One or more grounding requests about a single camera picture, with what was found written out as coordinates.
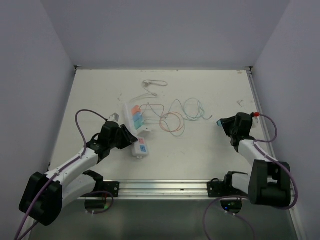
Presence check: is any white power strip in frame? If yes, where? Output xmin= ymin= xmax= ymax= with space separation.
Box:
xmin=123 ymin=103 xmax=149 ymax=159

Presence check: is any teal charger plug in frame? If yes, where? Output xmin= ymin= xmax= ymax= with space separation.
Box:
xmin=216 ymin=119 xmax=223 ymax=127

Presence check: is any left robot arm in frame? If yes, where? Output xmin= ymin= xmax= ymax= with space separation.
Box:
xmin=19 ymin=121 xmax=138 ymax=226

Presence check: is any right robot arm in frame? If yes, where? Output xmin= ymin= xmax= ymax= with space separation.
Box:
xmin=217 ymin=112 xmax=297 ymax=209

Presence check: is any green charger plug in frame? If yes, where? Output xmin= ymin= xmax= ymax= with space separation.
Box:
xmin=134 ymin=119 xmax=144 ymax=130

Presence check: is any blue charger plug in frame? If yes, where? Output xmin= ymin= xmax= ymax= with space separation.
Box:
xmin=132 ymin=112 xmax=143 ymax=123

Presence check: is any orange charger plug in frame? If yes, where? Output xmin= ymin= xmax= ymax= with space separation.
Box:
xmin=131 ymin=105 xmax=141 ymax=116

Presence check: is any white 80W charger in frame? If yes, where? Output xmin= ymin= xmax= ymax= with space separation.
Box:
xmin=137 ymin=125 xmax=152 ymax=138

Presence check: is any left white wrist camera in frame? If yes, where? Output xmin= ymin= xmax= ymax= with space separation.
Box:
xmin=107 ymin=112 xmax=120 ymax=123

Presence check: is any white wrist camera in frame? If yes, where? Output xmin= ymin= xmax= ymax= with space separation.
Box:
xmin=107 ymin=112 xmax=120 ymax=123
xmin=250 ymin=112 xmax=260 ymax=129

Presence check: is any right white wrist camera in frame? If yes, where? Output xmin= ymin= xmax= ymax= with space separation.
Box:
xmin=250 ymin=112 xmax=260 ymax=129

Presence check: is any green charging cable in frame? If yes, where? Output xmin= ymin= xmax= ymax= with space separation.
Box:
xmin=169 ymin=97 xmax=215 ymax=137

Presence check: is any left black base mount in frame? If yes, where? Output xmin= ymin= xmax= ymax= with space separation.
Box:
xmin=100 ymin=181 xmax=120 ymax=198

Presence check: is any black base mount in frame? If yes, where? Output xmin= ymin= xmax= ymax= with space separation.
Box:
xmin=100 ymin=181 xmax=120 ymax=198
xmin=206 ymin=178 xmax=248 ymax=198

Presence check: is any aluminium rail frame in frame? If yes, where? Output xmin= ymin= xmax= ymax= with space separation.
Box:
xmin=33 ymin=178 xmax=297 ymax=201

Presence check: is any white power strip cord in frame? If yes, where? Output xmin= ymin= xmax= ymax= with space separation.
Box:
xmin=128 ymin=79 xmax=168 ymax=106

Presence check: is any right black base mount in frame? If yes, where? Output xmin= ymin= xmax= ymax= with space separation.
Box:
xmin=206 ymin=178 xmax=248 ymax=198

